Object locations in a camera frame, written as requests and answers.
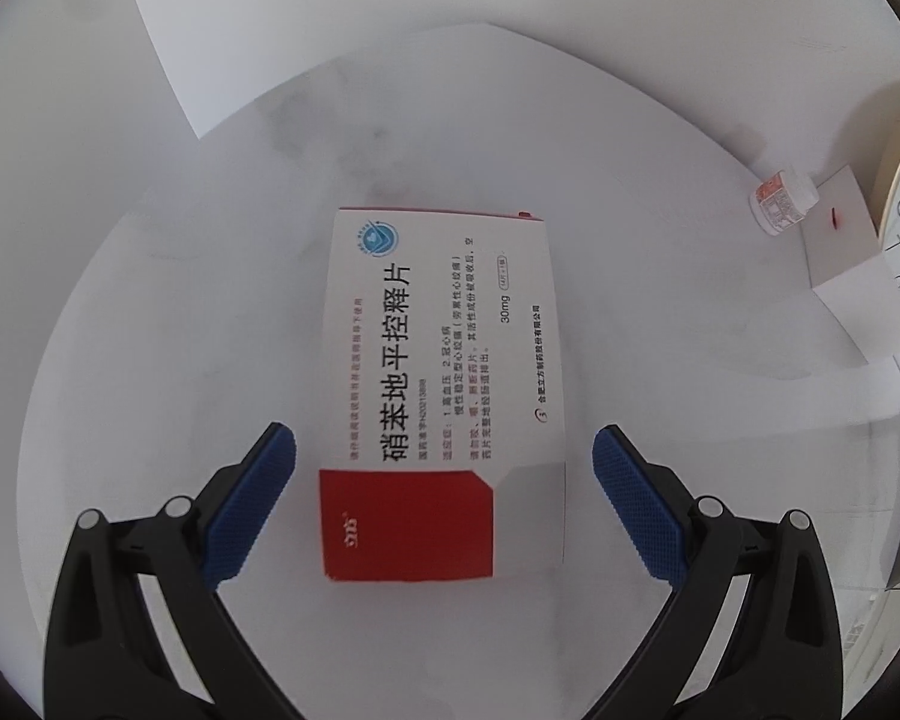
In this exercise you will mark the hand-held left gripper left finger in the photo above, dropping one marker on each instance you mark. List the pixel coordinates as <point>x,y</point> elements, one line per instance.
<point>251,502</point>

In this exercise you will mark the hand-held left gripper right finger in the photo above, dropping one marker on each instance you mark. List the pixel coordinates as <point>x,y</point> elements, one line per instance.
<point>637,510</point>

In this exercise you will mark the red and white medicine box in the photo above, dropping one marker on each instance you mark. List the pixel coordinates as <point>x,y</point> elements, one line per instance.
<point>435,360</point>

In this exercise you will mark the white cardboard block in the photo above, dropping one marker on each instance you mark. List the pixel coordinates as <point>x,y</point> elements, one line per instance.
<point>847,270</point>

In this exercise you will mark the small white pill bottle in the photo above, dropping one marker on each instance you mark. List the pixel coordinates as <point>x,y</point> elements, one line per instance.
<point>784,202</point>

